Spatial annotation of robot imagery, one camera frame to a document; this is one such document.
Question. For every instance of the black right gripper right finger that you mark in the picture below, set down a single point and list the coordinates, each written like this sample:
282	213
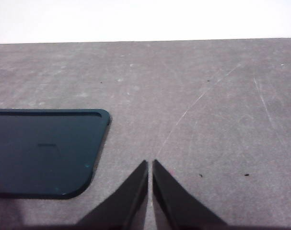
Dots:
178	209

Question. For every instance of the black rectangular tray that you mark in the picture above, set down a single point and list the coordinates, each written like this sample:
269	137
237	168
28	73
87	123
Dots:
49	153

